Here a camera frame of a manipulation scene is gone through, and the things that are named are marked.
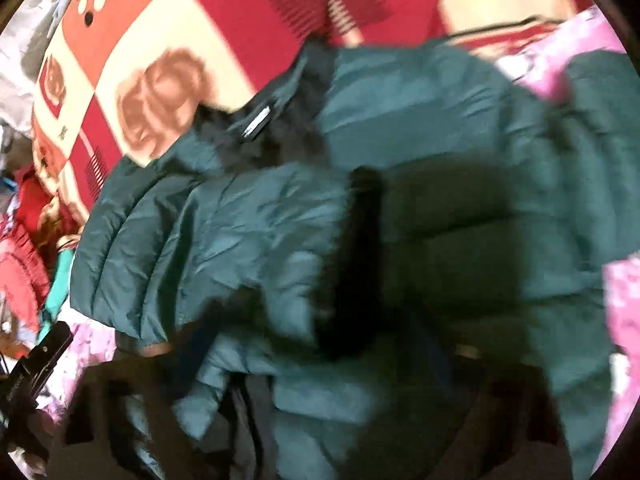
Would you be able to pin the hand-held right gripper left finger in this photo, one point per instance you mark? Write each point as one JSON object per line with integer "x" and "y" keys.
{"x": 117, "y": 405}

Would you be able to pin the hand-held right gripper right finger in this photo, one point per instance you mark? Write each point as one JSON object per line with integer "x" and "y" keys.
{"x": 510, "y": 410}

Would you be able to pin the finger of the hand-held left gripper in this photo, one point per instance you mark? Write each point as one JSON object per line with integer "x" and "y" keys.
{"x": 56, "y": 341}

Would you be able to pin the green puffer jacket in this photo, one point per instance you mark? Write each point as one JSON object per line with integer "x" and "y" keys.
{"x": 400, "y": 160}

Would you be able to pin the teal cloth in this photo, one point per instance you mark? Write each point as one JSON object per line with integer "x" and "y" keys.
{"x": 60, "y": 272}

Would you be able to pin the red heart cushion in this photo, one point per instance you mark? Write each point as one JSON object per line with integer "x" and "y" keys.
{"x": 22, "y": 270}

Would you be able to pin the pink penguin blanket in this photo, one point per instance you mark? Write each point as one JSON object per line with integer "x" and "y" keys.
{"x": 625, "y": 320}

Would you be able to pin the red cloth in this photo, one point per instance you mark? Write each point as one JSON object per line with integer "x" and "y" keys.
{"x": 30, "y": 190}

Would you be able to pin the white cloth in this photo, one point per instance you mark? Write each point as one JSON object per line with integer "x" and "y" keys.
{"x": 27, "y": 50}

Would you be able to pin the red checkered rose blanket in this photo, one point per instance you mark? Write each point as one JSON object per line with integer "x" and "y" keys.
{"x": 210, "y": 25}

